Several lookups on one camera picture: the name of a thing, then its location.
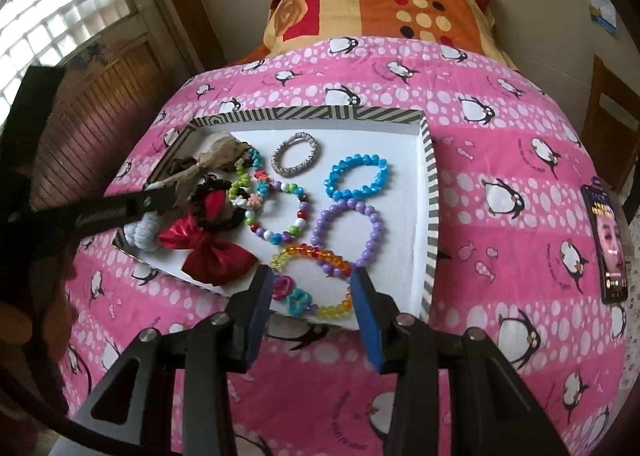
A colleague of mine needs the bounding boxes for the blue bead bracelet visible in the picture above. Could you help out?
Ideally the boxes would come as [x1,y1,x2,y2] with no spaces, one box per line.
[323,152,394,202]

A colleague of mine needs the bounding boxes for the red satin hair bow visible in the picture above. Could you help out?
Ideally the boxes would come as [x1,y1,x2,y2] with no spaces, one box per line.
[157,214,257,286]

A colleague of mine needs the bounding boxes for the white fluffy scrunchie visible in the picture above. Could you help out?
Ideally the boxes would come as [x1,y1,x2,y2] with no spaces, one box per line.
[124,211,165,252]

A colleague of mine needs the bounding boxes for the black red hair scrunchie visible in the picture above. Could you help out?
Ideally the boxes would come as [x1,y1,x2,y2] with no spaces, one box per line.
[190,176,245,234]

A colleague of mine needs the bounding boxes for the white striped-edge tray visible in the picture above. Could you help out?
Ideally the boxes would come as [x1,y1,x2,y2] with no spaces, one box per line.
[113,104,442,332]

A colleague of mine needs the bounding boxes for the wooden door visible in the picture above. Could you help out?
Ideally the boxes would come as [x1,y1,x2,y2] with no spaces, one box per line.
[29,32,172,210]

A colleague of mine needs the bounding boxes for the beige leopard hair bow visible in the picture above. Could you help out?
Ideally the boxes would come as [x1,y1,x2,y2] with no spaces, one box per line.
[145,131,248,200]

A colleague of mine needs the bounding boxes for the pink penguin blanket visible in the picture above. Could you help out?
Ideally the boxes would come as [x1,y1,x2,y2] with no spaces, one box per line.
[60,34,629,456]

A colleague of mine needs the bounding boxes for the window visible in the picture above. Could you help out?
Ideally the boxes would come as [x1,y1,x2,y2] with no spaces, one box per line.
[0,0,131,119]

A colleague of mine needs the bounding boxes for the black smartphone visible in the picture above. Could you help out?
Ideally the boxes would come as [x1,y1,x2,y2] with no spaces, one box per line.
[582,185,628,304]

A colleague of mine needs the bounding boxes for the wooden chair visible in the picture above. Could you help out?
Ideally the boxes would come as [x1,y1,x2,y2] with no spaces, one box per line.
[580,55,639,194]

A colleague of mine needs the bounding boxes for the orange yellow crystal bracelet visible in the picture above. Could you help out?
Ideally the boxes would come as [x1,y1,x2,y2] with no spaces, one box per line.
[269,241,357,320]

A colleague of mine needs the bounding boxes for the multicolour round bead bracelet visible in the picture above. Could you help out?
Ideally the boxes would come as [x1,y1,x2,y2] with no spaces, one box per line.
[244,178,312,246]

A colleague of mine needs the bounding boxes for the purple bead bracelet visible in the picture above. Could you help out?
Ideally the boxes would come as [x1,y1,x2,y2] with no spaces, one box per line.
[310,197,386,268]

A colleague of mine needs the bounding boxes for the green flower bead bracelet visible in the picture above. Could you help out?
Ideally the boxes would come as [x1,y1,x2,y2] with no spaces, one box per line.
[226,145,274,211]

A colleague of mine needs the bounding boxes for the silver rhinestone hair tie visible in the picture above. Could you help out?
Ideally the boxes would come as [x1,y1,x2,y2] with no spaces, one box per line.
[270,131,320,179]

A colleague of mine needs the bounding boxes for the wall calendar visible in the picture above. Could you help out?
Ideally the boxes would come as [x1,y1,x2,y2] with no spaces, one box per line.
[588,0,617,36]

